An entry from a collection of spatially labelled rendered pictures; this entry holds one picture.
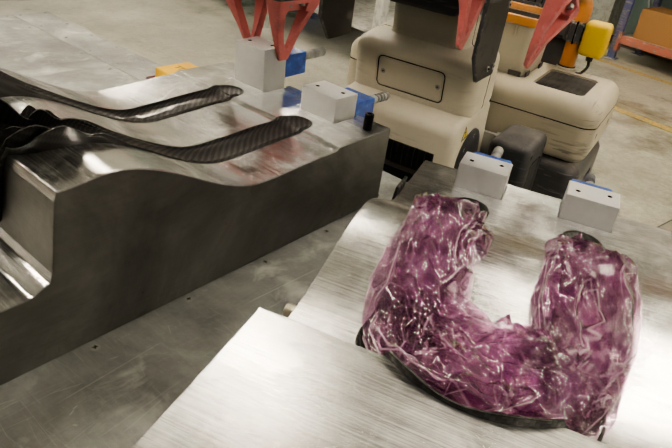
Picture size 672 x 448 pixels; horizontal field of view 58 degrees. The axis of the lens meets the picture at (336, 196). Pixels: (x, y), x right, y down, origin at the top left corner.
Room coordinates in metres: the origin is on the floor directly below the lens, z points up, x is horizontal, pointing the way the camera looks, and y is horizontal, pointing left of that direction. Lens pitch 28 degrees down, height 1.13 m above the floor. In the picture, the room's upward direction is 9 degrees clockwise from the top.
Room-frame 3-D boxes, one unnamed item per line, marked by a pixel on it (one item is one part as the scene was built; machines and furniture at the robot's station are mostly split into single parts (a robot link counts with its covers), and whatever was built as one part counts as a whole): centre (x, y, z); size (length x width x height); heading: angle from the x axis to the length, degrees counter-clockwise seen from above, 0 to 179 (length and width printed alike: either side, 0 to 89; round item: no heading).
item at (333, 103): (0.68, -0.01, 0.89); 0.13 x 0.05 x 0.05; 143
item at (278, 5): (0.71, 0.10, 0.97); 0.07 x 0.07 x 0.09; 54
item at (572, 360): (0.36, -0.13, 0.90); 0.26 x 0.18 x 0.08; 161
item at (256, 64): (0.75, 0.08, 0.91); 0.13 x 0.05 x 0.05; 144
